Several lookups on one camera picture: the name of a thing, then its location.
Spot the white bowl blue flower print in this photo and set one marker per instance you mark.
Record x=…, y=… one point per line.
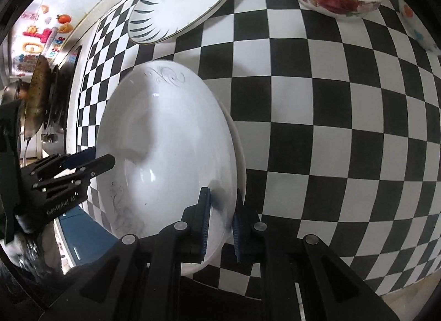
x=418, y=28

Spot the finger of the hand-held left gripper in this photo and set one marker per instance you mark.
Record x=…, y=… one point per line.
x=81, y=158
x=100, y=166

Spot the blue cabinet front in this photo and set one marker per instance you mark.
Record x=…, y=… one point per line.
x=86, y=234

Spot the plain white plate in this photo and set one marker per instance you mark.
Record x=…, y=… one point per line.
x=241, y=169

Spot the brown crusted frying pan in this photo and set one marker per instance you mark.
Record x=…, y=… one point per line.
x=38, y=93

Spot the steel pot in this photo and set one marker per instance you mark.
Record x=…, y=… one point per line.
x=12, y=90

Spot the black pan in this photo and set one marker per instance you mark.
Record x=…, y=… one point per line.
x=60, y=100

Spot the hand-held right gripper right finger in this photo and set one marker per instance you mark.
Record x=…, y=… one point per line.
x=237, y=236

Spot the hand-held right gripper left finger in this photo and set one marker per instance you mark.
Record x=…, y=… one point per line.
x=204, y=219

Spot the black white checkered tablecloth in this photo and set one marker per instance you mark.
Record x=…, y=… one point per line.
x=327, y=117

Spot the white plate leaf pattern rim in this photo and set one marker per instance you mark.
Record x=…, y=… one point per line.
x=182, y=0

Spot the colourful wall stickers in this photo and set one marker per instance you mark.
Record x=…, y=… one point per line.
x=34, y=35

